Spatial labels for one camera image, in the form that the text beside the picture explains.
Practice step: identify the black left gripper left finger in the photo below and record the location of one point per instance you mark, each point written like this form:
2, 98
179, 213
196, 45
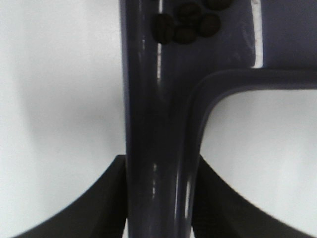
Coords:
100, 212

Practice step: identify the purple plastic dustpan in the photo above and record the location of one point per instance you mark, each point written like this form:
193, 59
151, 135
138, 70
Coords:
170, 90

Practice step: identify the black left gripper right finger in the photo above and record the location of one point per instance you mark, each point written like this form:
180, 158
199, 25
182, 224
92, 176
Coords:
220, 212

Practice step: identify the pile of coffee beans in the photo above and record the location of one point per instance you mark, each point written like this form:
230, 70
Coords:
188, 22

